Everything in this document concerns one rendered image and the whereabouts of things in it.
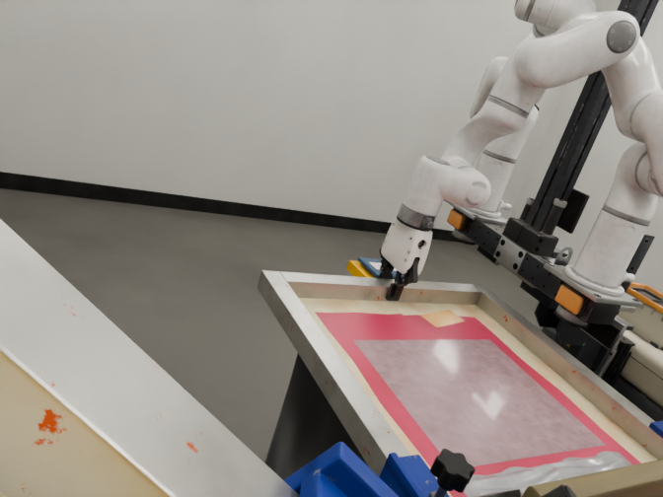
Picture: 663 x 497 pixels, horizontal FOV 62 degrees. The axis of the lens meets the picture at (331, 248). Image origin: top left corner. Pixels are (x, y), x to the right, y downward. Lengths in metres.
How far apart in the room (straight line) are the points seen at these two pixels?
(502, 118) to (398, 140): 3.81
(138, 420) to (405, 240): 0.98
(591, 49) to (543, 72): 0.08
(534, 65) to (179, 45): 3.23
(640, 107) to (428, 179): 0.40
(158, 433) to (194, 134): 4.04
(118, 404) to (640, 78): 1.12
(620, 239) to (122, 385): 1.16
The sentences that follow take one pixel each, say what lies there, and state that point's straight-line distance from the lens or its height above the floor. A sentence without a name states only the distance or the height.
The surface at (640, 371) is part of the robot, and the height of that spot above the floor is 0.85.
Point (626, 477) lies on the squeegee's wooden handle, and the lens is 0.80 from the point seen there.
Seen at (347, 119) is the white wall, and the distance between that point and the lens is 4.59.
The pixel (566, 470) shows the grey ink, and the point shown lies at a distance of 0.94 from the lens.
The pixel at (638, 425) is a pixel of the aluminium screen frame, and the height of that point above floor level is 1.00.
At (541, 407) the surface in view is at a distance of 1.07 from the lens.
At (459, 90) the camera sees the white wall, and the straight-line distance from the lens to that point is 5.14.
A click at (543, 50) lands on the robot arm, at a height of 1.53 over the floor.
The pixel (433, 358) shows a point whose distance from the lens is 1.05.
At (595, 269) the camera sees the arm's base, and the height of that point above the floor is 1.17.
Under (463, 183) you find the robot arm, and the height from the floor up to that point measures 1.27.
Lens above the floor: 1.44
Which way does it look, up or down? 19 degrees down
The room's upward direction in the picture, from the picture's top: 17 degrees clockwise
